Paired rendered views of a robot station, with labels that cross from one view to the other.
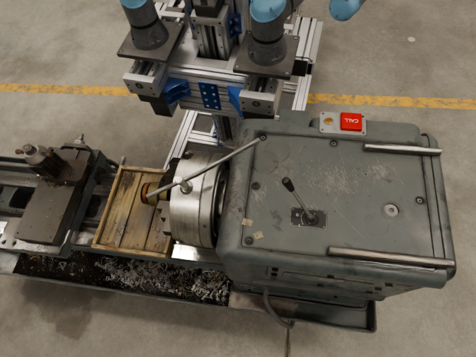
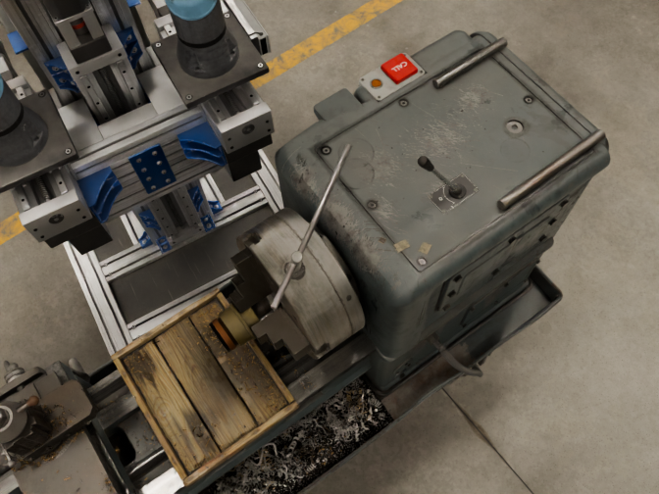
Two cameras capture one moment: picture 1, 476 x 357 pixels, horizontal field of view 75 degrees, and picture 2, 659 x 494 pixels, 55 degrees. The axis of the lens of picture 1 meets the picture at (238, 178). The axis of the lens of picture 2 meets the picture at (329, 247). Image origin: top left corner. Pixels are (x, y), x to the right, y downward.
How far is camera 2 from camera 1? 0.58 m
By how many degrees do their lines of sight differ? 21
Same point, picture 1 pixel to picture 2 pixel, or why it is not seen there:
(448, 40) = not seen: outside the picture
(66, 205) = (99, 464)
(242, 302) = (405, 399)
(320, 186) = (433, 155)
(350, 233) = (502, 175)
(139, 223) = (218, 401)
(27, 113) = not seen: outside the picture
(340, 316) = (517, 315)
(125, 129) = not seen: outside the picture
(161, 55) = (63, 151)
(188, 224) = (329, 312)
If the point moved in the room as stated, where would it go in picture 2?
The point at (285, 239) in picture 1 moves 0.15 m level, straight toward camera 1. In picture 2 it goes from (452, 229) to (496, 293)
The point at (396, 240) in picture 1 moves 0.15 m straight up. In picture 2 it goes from (543, 150) to (566, 104)
